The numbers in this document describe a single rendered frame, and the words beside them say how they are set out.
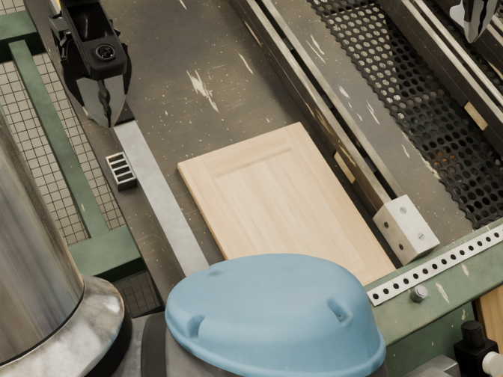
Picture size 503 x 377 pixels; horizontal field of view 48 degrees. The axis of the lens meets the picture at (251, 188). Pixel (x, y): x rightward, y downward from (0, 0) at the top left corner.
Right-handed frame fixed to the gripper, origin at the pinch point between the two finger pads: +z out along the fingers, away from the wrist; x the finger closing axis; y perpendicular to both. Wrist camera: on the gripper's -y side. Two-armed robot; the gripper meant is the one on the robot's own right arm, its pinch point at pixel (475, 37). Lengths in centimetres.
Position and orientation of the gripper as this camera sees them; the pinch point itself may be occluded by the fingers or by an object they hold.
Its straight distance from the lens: 114.7
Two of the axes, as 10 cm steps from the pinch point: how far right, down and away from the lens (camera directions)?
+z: 0.4, 7.9, 6.1
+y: -5.0, -5.2, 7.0
